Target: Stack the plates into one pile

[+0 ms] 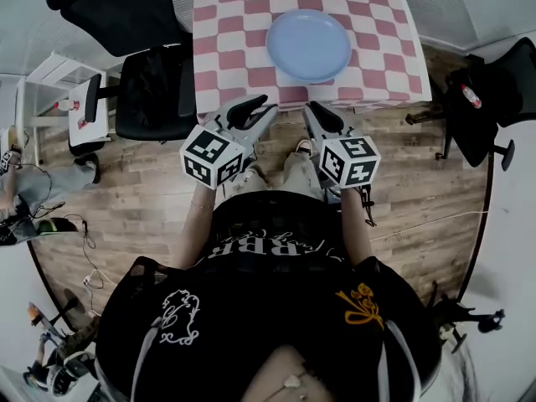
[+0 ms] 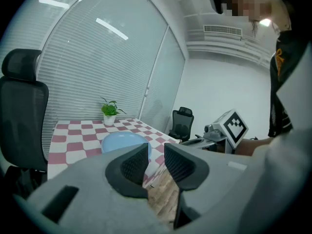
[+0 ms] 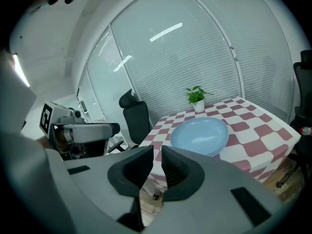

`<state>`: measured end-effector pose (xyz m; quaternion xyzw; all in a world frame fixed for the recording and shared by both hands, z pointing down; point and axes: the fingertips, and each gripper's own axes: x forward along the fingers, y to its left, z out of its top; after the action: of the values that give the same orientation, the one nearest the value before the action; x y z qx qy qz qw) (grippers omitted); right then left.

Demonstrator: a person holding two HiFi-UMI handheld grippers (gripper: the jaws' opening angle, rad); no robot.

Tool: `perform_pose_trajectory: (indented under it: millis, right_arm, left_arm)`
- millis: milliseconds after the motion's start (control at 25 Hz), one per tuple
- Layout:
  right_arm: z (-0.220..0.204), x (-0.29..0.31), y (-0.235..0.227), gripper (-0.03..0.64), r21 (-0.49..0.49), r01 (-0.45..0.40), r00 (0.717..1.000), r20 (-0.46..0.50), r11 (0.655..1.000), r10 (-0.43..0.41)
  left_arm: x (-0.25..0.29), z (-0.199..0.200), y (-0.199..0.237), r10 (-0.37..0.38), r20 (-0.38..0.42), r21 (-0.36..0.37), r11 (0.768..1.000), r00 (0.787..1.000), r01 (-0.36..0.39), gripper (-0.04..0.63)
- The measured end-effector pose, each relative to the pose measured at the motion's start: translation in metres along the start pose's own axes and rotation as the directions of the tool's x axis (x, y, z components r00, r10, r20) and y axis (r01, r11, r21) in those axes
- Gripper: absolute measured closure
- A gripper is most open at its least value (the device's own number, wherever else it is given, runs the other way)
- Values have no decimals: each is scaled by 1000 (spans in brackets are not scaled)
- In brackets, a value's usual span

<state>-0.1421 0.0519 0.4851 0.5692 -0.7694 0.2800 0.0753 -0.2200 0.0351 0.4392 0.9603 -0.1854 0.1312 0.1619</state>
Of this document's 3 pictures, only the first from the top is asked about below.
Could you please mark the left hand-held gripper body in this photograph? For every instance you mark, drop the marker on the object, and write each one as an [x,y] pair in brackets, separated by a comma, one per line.
[211,157]

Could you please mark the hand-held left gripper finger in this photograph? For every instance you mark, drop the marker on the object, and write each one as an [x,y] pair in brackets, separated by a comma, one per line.
[243,111]
[261,126]

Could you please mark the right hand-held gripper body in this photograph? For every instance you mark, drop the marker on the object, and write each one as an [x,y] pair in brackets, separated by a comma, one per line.
[349,159]

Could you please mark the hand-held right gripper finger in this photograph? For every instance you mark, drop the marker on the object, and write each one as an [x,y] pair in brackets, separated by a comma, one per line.
[335,122]
[314,122]

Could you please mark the person's right forearm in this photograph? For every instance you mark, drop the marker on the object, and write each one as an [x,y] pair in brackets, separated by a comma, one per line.
[356,228]

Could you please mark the person's left forearm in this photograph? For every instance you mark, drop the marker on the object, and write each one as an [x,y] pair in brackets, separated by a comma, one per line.
[194,233]

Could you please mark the white canvas sneaker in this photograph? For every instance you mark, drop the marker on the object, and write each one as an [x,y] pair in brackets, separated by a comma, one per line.
[303,147]
[251,174]

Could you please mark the pink white checkered tablecloth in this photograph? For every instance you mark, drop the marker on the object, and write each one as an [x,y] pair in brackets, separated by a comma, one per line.
[234,57]

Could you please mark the person's beige trousers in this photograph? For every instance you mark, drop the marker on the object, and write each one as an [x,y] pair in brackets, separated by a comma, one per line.
[297,178]

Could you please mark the black padded office chair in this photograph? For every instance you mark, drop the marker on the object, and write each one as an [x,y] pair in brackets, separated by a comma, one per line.
[142,90]

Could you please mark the black mesh office chair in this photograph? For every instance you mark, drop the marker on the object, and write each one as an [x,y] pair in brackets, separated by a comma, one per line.
[473,128]

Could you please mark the white side table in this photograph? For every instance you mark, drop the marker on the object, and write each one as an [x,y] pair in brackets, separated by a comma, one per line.
[90,103]

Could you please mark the clear plastic bottle red label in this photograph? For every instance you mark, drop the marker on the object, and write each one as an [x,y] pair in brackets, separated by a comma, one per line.
[471,96]

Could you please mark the person's black printed shirt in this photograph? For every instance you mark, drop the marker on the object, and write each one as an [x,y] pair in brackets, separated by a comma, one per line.
[268,300]

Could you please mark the small plastic bottle red cap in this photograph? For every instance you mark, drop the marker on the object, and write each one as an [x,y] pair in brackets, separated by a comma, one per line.
[67,106]

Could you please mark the white window blinds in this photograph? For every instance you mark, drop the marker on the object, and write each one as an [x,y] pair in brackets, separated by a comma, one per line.
[460,6]

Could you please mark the white shelf unit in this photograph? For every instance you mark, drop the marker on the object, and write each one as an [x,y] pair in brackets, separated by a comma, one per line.
[46,73]

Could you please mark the black metal stand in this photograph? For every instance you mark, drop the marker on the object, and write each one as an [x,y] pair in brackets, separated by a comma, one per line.
[456,312]

